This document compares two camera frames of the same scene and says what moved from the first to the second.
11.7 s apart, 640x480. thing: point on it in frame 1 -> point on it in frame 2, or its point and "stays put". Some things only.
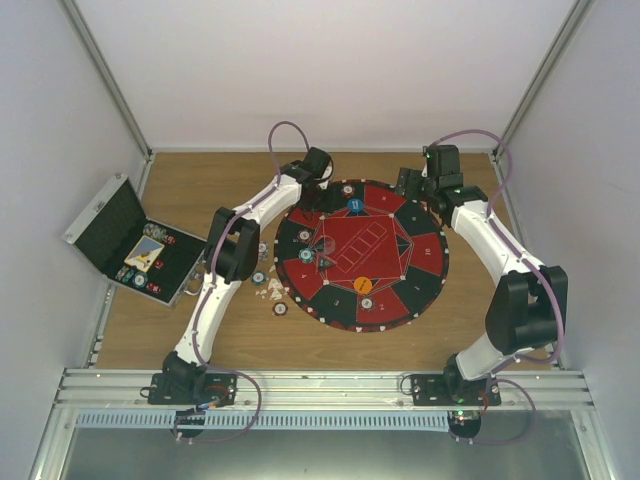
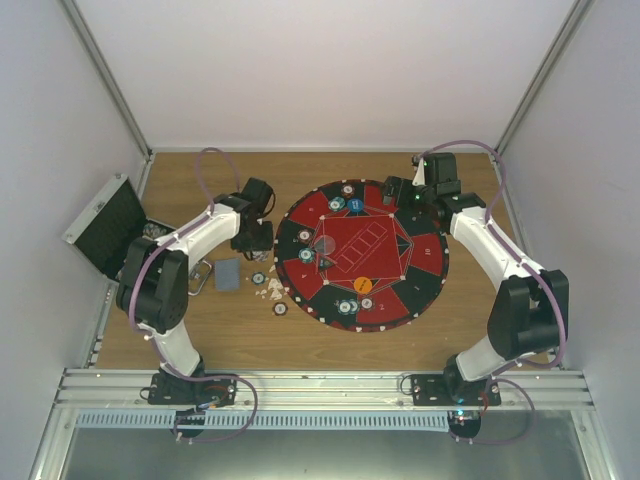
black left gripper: (330, 206) -> (266, 243)
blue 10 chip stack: (263, 249) stays put
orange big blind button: (362, 285) stays put
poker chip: (279, 308) stays put
